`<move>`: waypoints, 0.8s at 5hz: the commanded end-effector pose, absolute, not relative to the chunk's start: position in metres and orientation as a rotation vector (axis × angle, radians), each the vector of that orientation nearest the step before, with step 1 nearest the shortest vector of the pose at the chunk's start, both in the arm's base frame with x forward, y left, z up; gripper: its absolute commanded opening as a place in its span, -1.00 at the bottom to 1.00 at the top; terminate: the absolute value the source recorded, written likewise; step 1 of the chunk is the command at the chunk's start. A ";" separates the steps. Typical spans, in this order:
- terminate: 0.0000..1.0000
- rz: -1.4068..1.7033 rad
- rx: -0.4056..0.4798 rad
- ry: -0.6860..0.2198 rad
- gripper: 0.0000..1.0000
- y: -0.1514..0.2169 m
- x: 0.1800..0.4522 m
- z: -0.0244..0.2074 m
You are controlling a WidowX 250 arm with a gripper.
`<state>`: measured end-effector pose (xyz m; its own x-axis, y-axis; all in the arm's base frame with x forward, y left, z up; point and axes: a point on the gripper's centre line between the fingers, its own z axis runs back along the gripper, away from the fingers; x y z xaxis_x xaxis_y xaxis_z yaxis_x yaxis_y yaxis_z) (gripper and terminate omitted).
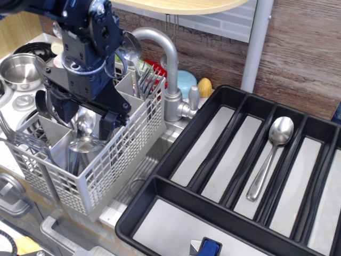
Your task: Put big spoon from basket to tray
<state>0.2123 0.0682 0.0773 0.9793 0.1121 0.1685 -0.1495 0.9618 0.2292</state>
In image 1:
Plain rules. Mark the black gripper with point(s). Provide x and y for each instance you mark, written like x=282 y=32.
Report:
x=74 y=85

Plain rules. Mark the big steel spoon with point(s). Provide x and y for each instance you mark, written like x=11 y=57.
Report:
x=81 y=152

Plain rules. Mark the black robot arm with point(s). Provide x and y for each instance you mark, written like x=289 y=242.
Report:
x=91 y=38

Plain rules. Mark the black plastic spoon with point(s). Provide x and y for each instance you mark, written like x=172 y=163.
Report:
x=43 y=104

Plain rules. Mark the grey plastic cutlery basket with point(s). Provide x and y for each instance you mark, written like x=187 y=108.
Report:
x=88 y=194

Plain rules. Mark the upright steel spoon at back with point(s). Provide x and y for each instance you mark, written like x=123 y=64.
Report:
x=132 y=53

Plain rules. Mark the black cutlery tray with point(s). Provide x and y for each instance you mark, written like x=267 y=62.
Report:
x=198 y=189

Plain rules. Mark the steel spoon in tray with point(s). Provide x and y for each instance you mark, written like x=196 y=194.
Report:
x=280 y=134

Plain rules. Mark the grey stove knob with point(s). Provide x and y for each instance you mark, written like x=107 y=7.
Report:
x=24 y=102

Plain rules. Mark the steel fork by faucet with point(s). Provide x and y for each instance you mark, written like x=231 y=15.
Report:
x=147 y=83

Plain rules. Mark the cream toy bread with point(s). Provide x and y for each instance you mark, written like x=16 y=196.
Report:
x=57 y=46

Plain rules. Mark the black stove burner coil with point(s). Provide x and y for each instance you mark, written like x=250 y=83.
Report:
x=40 y=49

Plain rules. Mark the steel pot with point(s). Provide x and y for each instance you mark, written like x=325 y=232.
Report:
x=19 y=73

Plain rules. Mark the red toy item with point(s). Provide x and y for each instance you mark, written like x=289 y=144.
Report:
x=157 y=67

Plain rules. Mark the steel fork front left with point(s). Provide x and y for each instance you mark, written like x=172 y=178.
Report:
x=20 y=138

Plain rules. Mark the grey metal faucet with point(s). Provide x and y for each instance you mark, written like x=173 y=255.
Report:
x=175 y=107

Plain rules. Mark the light blue bowl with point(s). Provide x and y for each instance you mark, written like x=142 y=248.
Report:
x=185 y=80

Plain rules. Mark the steel sink basin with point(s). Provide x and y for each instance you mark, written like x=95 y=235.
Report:
x=142 y=170

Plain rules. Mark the yellow toy corn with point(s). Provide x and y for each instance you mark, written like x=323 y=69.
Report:
x=205 y=88

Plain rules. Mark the yellow object bottom left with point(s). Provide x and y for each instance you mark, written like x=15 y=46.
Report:
x=26 y=245

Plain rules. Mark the light wooden shelf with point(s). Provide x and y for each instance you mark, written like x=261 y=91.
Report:
x=184 y=7

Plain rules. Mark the hanging wire utensil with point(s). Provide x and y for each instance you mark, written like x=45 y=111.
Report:
x=171 y=26

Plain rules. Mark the grey metal post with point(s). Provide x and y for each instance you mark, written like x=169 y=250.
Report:
x=256 y=43

